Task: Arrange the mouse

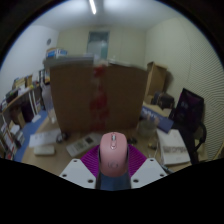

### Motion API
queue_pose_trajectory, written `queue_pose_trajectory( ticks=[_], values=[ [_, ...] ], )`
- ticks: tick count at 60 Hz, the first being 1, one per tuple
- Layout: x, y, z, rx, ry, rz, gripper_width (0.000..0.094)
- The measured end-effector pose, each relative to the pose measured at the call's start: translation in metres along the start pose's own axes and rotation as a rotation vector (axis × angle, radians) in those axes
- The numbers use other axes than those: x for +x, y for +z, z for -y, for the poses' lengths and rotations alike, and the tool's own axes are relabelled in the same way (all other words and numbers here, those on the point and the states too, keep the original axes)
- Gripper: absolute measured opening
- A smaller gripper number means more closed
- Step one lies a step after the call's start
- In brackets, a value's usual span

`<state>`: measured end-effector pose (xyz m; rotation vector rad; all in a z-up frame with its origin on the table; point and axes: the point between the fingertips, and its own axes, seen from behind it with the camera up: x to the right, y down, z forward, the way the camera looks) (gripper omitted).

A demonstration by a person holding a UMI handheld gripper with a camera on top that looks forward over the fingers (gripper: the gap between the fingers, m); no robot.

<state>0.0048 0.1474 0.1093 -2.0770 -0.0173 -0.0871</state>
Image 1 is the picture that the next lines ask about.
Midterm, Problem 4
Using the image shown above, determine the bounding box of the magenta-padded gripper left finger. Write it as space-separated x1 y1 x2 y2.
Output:
59 145 101 190

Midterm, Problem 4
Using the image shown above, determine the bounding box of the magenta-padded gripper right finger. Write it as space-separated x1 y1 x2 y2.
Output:
127 144 169 190

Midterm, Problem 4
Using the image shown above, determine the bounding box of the pink computer mouse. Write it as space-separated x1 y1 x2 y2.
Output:
98 131 130 178

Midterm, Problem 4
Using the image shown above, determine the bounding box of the white remote control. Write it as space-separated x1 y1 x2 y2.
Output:
65 132 102 158

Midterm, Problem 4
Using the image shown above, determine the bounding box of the white book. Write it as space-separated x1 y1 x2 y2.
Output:
155 128 192 167

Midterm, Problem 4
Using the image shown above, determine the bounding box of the small black round object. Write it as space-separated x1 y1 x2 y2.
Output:
56 131 70 144

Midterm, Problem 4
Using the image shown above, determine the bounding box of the flat white box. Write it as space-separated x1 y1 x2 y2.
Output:
33 144 56 157

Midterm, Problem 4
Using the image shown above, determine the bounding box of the white paper sheet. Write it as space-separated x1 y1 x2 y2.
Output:
28 129 62 149

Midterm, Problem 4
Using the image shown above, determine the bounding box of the long blue box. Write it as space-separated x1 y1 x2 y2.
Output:
140 105 175 134

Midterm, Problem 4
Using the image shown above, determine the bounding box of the black office chair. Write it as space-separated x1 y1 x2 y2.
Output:
181 121 208 164

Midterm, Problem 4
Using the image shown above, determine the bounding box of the dark bag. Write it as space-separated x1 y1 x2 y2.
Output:
151 91 176 110

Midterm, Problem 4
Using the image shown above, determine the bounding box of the clear glass jar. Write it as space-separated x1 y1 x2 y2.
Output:
41 83 58 125

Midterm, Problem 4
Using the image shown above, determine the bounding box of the large brown cardboard box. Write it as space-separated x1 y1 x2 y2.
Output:
49 61 149 135

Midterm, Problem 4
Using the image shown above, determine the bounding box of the black monitor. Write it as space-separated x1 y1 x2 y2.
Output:
169 87 205 134

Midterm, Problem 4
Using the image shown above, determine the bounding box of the low shelf unit with books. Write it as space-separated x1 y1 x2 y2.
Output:
0 114 27 161

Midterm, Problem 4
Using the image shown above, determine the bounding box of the tall open cardboard box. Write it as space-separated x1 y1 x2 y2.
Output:
144 61 169 104

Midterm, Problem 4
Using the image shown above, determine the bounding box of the cluttered wooden side desk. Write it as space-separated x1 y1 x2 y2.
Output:
0 73 46 129

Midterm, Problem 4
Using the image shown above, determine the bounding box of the blue and white shelf unit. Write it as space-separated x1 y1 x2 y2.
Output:
45 47 69 60

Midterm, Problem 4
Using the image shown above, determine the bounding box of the frosted window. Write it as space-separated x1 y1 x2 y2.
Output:
86 30 110 58

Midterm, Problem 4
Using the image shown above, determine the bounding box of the long ceiling light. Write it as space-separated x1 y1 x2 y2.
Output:
87 0 98 16

